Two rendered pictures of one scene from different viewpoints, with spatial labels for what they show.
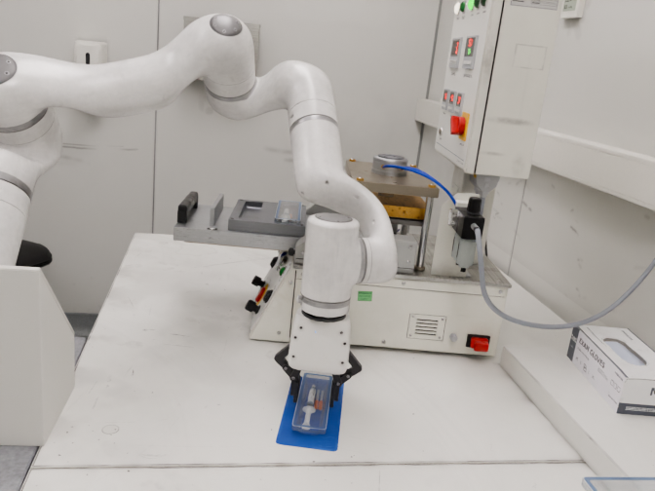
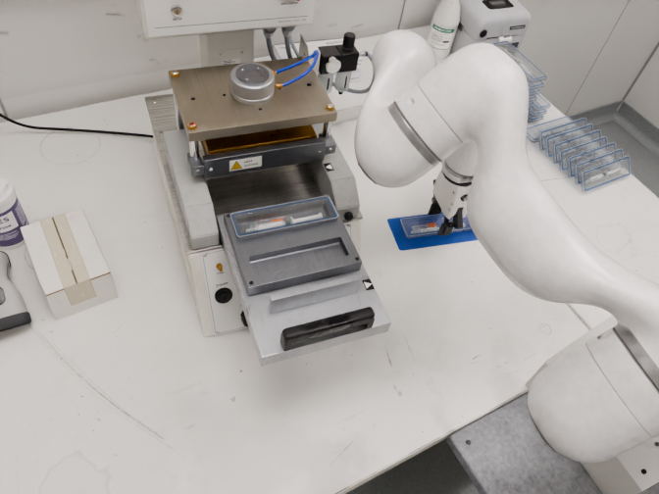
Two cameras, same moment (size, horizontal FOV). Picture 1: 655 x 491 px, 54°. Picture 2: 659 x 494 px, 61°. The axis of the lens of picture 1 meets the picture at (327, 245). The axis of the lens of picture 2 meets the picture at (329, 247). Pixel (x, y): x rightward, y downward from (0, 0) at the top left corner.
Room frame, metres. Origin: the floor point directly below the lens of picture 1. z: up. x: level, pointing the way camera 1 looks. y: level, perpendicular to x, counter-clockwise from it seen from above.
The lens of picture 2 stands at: (1.62, 0.72, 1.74)
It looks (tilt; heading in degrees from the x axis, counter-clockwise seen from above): 51 degrees down; 244
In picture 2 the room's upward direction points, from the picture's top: 11 degrees clockwise
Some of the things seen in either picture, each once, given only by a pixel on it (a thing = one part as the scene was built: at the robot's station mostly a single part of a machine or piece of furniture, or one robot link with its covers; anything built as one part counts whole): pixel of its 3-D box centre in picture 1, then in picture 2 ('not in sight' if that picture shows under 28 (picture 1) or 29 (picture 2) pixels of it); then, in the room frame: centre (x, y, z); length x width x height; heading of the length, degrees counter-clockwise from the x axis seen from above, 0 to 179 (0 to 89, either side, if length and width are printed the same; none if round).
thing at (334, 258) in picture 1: (332, 255); (473, 136); (1.00, -0.01, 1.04); 0.09 x 0.08 x 0.13; 106
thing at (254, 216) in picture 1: (269, 216); (291, 241); (1.41, 0.14, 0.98); 0.20 x 0.17 x 0.03; 3
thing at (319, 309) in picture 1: (323, 302); (462, 168); (0.99, 0.00, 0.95); 0.09 x 0.08 x 0.03; 88
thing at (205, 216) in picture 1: (248, 219); (299, 266); (1.41, 0.19, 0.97); 0.30 x 0.22 x 0.08; 93
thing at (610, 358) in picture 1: (623, 367); (317, 63); (1.13, -0.59, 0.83); 0.23 x 0.12 x 0.07; 3
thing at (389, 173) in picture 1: (402, 187); (257, 91); (1.41, -0.15, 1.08); 0.31 x 0.24 x 0.13; 3
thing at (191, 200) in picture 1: (188, 206); (328, 327); (1.40, 0.32, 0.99); 0.15 x 0.02 x 0.04; 3
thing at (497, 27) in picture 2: not in sight; (480, 22); (0.58, -0.68, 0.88); 0.25 x 0.20 x 0.17; 95
